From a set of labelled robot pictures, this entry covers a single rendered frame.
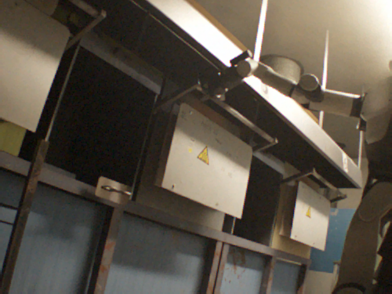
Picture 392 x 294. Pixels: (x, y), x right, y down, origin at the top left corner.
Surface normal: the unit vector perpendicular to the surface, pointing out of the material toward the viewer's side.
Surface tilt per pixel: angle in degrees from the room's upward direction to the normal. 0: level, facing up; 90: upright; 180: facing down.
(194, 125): 90
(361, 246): 115
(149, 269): 90
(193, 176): 90
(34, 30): 90
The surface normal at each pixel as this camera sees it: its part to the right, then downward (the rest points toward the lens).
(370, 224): -0.52, -0.36
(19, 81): 0.74, -0.04
